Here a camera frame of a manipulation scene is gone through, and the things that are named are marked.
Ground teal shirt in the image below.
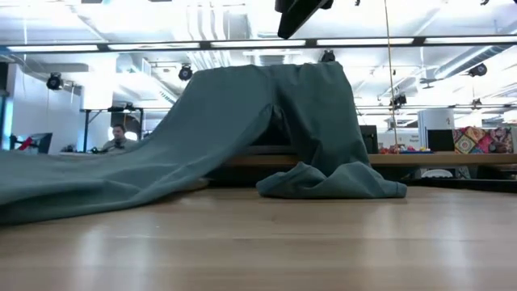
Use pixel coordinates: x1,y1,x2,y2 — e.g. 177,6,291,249
0,61,408,226

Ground black equipment box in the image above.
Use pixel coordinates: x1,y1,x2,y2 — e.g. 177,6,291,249
358,124,380,155

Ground white pillar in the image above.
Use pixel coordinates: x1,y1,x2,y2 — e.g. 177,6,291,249
418,108,456,154

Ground colourful toy pile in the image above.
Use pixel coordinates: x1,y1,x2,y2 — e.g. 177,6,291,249
378,145,434,156

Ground black square screen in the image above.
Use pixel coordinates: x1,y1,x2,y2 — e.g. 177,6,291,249
427,129,456,153

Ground beige wooden desk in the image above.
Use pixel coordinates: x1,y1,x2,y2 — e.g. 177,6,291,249
224,153,517,168

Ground white rounded object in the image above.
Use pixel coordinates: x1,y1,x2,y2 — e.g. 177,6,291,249
421,168,456,179

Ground colourful patchwork quilt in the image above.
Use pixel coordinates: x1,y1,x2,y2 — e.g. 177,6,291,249
452,126,515,155

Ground black computer monitor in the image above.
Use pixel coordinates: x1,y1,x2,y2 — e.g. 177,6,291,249
10,132,53,155

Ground thin hanging cord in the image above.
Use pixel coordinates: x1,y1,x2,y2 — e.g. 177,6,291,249
383,0,400,153

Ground black light rail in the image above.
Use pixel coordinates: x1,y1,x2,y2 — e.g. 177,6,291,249
0,36,517,53

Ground black aluminium table frame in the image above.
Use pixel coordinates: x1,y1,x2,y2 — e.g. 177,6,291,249
403,167,517,193

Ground black tall stand frame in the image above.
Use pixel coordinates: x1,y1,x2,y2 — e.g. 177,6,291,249
80,105,145,154

